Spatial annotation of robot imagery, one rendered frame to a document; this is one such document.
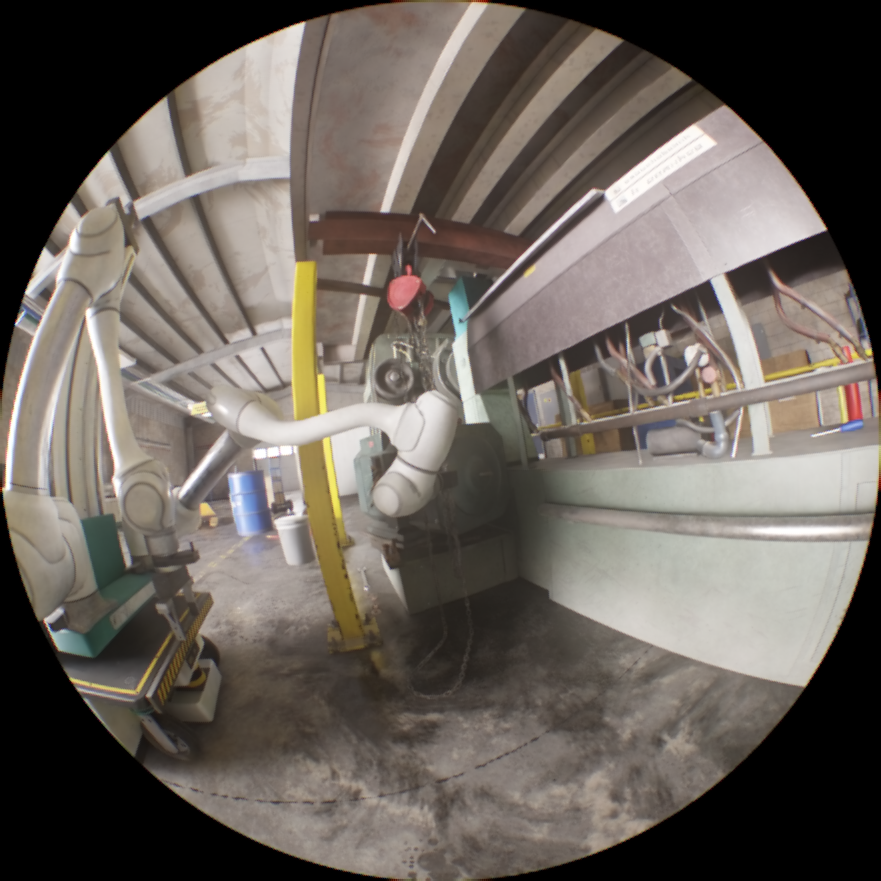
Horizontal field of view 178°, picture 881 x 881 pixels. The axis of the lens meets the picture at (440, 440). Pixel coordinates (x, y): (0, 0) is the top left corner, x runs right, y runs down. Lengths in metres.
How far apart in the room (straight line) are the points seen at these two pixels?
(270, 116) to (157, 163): 1.91
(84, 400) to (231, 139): 4.84
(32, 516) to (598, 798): 1.09
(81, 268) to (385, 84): 1.11
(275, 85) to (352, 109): 3.81
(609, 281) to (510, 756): 1.33
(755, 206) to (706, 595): 0.98
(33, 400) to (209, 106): 5.05
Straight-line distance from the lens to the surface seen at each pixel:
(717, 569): 0.87
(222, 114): 5.47
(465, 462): 1.13
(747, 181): 0.96
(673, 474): 0.83
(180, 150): 5.61
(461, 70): 1.17
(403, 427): 0.59
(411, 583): 1.34
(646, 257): 0.95
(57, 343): 0.68
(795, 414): 3.58
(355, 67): 1.34
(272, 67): 5.11
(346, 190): 1.60
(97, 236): 0.72
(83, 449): 1.23
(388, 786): 0.82
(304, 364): 1.17
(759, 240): 0.88
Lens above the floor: 0.73
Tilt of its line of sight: 3 degrees up
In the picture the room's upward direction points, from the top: 9 degrees counter-clockwise
